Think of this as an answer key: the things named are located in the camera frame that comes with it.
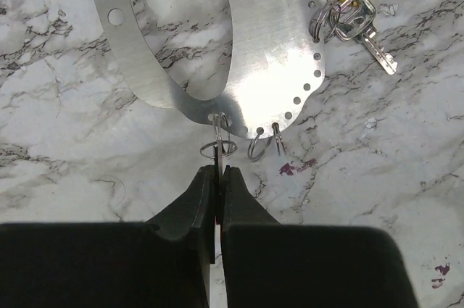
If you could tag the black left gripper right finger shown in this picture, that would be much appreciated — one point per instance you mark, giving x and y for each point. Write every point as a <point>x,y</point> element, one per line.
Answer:
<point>268,264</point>

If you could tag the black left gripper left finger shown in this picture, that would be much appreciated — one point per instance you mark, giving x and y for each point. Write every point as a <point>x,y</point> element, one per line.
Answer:
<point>163,262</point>

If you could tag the silver key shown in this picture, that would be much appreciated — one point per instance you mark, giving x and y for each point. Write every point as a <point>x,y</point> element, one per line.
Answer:
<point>356,23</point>
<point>219,157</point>

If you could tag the silver key on yellow tag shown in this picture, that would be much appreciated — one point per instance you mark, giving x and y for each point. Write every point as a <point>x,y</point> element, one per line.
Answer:
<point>356,23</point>

